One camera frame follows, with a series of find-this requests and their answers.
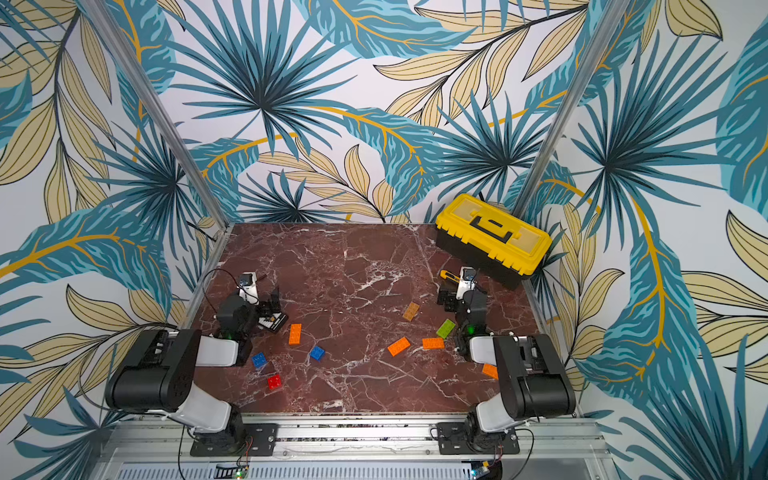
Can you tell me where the orange 2x4 lego brick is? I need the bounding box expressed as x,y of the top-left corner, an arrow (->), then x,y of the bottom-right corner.
288,324 -> 302,346
387,337 -> 411,357
422,337 -> 445,350

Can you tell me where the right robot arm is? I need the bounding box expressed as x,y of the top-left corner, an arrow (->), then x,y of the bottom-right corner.
437,286 -> 576,440

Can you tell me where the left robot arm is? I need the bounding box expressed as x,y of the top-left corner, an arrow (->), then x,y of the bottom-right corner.
105,288 -> 287,443

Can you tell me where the green 2x4 lego brick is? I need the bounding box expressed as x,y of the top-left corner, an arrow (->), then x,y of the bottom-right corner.
436,319 -> 456,339

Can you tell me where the tan 2x4 lego brick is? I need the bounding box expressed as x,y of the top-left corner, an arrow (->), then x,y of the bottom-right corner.
402,302 -> 420,321

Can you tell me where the red 2x2 lego brick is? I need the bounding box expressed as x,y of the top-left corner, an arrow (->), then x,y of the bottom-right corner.
267,374 -> 283,390

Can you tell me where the black charging board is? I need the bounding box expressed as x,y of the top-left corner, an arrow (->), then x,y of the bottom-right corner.
257,313 -> 288,333

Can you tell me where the yellow utility knife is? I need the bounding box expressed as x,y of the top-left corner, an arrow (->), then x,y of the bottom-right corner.
439,270 -> 461,284

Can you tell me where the yellow black toolbox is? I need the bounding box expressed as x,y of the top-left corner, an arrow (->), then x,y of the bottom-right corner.
436,194 -> 553,290

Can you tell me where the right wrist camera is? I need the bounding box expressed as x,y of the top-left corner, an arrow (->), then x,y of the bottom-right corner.
456,267 -> 477,300

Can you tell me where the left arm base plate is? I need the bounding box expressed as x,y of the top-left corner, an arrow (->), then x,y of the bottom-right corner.
190,423 -> 278,457

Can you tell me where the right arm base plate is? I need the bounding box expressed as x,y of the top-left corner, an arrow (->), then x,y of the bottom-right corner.
436,422 -> 520,455

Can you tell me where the aluminium front rail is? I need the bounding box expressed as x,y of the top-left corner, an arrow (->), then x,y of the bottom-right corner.
90,414 -> 619,479

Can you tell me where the right aluminium frame post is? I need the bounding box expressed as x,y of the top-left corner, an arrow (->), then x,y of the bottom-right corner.
512,0 -> 629,219

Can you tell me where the aluminium frame post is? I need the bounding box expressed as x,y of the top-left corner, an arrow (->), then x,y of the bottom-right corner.
512,0 -> 629,219
81,0 -> 229,230

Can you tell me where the left aluminium frame post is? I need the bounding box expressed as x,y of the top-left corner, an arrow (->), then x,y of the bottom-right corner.
81,0 -> 229,230

